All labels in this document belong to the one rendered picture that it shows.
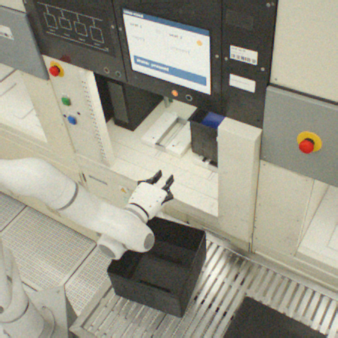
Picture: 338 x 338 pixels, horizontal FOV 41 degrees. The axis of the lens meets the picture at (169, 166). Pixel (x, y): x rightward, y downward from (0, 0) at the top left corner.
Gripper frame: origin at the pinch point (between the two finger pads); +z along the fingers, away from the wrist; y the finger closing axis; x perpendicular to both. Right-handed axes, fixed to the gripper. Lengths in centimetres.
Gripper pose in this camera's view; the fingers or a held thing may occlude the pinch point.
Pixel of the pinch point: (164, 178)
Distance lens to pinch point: 151.1
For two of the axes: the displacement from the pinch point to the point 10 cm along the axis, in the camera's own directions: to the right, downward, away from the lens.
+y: 8.5, 3.4, -4.0
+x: -0.8, -6.7, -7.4
